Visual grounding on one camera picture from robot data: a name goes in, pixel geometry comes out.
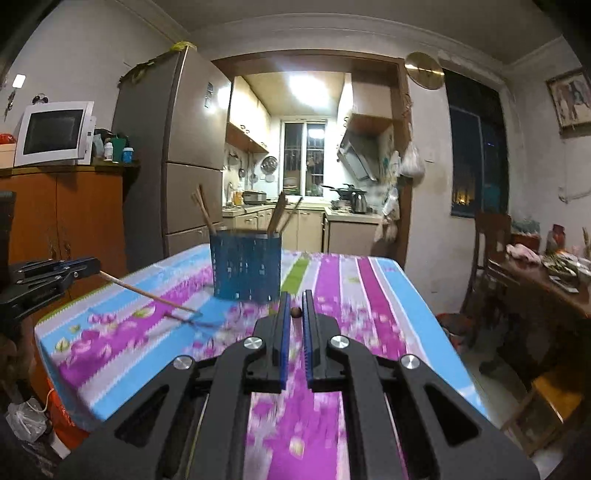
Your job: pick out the range hood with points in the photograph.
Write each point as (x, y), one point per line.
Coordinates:
(360, 155)

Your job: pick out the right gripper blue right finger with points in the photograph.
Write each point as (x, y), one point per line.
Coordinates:
(324, 374)

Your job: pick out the dark brown chopstick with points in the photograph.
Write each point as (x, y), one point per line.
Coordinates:
(296, 312)

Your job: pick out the black wok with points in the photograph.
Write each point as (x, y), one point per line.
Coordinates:
(345, 193)

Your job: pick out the white plastic hanging bag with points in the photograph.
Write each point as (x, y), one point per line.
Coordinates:
(413, 165)

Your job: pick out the blue lidded jar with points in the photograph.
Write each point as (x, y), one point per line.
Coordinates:
(127, 155)

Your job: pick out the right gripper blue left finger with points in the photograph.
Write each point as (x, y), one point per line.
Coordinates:
(270, 341)

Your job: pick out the white medicine bottle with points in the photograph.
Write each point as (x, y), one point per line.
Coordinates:
(108, 152)

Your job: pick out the framed wall picture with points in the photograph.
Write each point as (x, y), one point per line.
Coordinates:
(570, 95)

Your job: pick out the wooden chair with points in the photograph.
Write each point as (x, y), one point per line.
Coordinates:
(492, 235)

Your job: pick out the light bamboo chopstick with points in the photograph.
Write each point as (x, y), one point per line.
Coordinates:
(111, 279)

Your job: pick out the orange wooden cabinet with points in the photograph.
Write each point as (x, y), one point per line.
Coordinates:
(68, 212)

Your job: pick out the pink cloth on table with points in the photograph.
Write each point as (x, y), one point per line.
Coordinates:
(522, 253)

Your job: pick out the gold round wall clock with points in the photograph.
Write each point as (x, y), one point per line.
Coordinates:
(425, 71)

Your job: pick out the brown chopstick in holder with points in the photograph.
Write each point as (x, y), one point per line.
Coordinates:
(281, 203)
(290, 215)
(198, 199)

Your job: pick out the dark wooden dining table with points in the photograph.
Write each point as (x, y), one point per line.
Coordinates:
(546, 326)

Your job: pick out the blue perforated utensil holder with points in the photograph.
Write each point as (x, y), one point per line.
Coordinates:
(246, 265)

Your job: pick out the white microwave oven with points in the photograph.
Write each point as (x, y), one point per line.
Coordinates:
(56, 132)

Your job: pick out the brown refrigerator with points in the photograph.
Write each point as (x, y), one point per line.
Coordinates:
(173, 112)

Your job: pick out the silver electric kettle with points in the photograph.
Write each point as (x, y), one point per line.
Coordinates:
(359, 202)

